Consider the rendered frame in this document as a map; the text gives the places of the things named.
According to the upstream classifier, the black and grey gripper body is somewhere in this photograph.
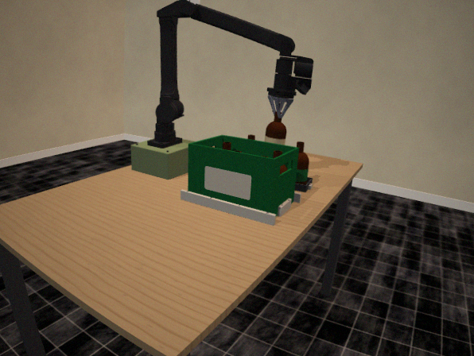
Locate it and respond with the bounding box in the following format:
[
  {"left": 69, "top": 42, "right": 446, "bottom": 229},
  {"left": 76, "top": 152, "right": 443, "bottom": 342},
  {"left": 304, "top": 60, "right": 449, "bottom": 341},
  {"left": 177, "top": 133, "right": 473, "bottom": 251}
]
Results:
[{"left": 267, "top": 73, "right": 297, "bottom": 99}]

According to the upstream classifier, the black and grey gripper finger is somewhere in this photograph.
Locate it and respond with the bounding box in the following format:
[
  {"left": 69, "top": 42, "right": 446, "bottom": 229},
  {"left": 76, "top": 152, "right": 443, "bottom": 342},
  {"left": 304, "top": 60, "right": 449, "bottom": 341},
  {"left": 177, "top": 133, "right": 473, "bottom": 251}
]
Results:
[
  {"left": 268, "top": 95, "right": 285, "bottom": 115},
  {"left": 274, "top": 97, "right": 293, "bottom": 118}
]

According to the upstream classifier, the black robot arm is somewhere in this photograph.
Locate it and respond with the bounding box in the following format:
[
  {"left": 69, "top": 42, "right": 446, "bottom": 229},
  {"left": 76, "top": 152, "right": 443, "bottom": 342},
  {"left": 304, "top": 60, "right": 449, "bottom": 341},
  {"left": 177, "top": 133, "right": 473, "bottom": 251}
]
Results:
[{"left": 147, "top": 0, "right": 313, "bottom": 149}]

